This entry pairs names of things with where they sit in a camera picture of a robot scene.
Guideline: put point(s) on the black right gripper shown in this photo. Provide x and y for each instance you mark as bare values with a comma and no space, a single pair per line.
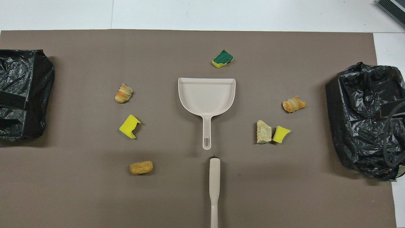
395,112

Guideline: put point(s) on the bin lined with black bag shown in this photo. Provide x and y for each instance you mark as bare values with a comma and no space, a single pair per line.
22,72
357,104

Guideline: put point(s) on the pale crusty bread chunk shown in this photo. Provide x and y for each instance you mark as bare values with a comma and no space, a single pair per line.
264,132

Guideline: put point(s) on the dark grey ribbed device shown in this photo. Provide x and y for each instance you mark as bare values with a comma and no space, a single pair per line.
394,9

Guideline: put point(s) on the curved yellow sponge piece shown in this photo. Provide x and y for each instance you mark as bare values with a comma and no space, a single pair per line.
280,134

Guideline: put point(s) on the oval brown bread roll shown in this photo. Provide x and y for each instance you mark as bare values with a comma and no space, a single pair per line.
140,167

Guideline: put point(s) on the beige hand brush black bristles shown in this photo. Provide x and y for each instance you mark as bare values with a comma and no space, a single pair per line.
214,183

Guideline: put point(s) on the notched yellow sponge piece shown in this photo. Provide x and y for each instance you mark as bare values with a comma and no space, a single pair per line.
129,126

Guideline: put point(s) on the brown paper table mat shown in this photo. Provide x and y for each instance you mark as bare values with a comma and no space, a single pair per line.
95,63

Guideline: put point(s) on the green and yellow sponge piece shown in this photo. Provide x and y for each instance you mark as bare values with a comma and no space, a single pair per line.
223,58

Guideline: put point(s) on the long orange croissant piece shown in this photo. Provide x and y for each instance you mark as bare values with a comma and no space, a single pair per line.
293,104

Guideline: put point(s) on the beige plastic dustpan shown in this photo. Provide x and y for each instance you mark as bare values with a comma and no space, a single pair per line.
205,98

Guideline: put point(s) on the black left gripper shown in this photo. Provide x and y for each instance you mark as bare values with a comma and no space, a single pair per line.
14,100

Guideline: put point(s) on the striped croissant bread piece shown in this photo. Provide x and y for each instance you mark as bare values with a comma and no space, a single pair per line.
123,93

